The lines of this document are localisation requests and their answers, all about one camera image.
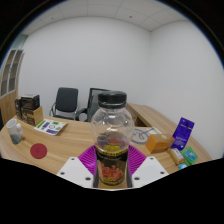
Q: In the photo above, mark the white grey mug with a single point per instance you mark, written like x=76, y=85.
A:
x=14, y=131

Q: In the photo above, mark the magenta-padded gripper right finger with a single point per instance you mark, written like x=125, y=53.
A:
x=148, y=170

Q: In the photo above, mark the purple packet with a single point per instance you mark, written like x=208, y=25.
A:
x=182, y=133

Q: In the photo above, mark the small tan box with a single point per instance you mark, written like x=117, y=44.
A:
x=176, y=156

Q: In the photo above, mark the wooden side desk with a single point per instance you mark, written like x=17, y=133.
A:
x=150, y=118

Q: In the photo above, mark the large dark brown carton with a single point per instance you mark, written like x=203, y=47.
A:
x=31, y=110

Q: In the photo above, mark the small blue white item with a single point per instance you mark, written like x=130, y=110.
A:
x=182, y=166

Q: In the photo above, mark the white green purple leaflet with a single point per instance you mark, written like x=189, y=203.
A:
x=50, y=127

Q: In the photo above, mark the orange cardboard box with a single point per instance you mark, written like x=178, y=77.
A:
x=159, y=143

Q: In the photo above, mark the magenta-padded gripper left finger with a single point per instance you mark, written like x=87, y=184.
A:
x=77, y=170

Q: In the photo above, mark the clear drink bottle black cap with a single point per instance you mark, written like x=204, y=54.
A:
x=112, y=133

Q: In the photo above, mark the flat round red coaster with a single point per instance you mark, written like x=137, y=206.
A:
x=38, y=151

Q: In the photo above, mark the black office chair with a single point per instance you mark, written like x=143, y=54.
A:
x=66, y=101

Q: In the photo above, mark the green flat box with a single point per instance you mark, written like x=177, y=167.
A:
x=190, y=155

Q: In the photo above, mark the grey mesh office chair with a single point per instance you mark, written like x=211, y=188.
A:
x=90, y=105

